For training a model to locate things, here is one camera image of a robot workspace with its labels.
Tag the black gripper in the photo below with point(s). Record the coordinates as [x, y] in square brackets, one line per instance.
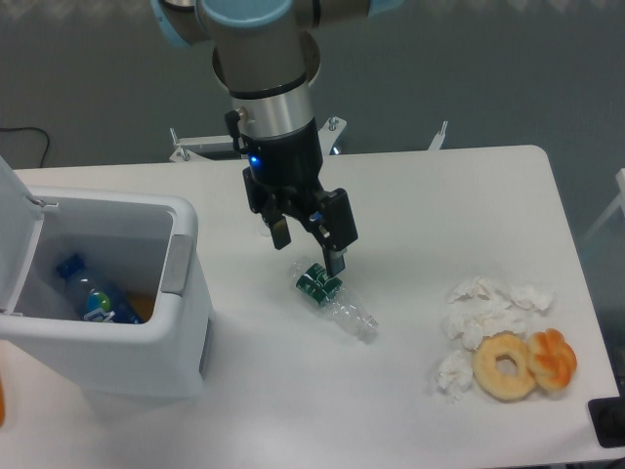
[282, 180]

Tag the white trash can lid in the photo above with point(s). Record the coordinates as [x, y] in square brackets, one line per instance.
[22, 219]

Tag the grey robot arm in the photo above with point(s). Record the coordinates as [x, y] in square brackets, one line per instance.
[271, 123]

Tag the white bottle cap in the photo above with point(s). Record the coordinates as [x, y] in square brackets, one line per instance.
[263, 230]

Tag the white trash can body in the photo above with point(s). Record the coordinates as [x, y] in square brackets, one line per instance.
[147, 245]

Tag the clear crushed plastic bottle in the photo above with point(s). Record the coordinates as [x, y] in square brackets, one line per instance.
[329, 298]

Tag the orange item inside bin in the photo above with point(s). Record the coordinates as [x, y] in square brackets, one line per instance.
[143, 305]

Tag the large crumpled white tissue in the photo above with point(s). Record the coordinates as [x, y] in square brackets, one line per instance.
[482, 307]

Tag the small crumpled white tissue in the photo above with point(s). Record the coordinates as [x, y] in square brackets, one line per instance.
[454, 375]

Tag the blue labelled bottle in bin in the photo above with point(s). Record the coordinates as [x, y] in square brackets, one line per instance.
[93, 295]

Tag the orange twisted bread roll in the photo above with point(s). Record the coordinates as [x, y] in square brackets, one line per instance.
[551, 360]

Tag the orange object at left edge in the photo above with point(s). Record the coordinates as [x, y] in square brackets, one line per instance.
[2, 405]

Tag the black device at table corner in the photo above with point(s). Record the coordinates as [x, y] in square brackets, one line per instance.
[607, 415]

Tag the white metal base frame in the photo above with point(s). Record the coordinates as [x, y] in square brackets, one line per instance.
[193, 149]

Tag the plain ring doughnut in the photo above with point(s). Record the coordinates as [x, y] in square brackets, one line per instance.
[500, 367]

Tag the white frame at right edge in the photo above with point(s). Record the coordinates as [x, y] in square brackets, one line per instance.
[615, 206]

